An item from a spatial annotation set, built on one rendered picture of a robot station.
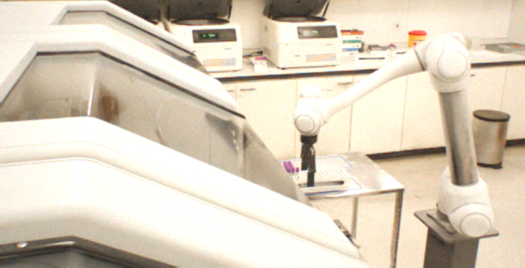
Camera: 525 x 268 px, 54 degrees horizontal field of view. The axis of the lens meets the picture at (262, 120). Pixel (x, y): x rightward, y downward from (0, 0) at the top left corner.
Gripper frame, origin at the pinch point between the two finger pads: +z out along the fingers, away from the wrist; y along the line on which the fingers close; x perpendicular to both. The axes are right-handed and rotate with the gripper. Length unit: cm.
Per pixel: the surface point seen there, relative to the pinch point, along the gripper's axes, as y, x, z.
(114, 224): -159, 62, -72
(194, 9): 236, 34, -48
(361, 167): 17.4, -31.9, 5.4
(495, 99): 217, -242, 37
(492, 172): 167, -214, 88
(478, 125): 186, -207, 51
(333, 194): -8.4, -9.5, 5.4
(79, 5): 11, 90, -74
